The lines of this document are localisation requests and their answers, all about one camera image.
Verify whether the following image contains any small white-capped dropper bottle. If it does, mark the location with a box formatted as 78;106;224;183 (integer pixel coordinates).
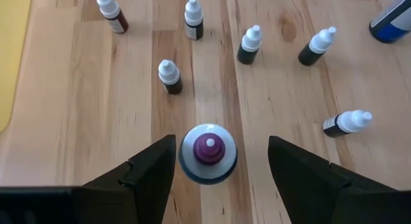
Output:
184;0;204;41
236;24;263;65
297;26;337;67
96;0;129;35
157;59;184;96
322;109;373;138

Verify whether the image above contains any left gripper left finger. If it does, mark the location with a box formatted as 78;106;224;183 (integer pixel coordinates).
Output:
72;134;177;224

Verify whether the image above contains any yellow translucent plastic tray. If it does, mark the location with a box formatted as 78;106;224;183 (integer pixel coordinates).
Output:
0;0;33;134

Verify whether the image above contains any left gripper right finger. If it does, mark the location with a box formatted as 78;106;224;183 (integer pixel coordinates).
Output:
268;135;411;224

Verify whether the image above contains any large blue-capped colouring bottle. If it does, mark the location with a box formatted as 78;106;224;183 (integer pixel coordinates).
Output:
368;0;411;44

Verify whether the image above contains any large violet-capped colouring bottle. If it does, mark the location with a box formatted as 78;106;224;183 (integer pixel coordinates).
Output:
178;123;238;186

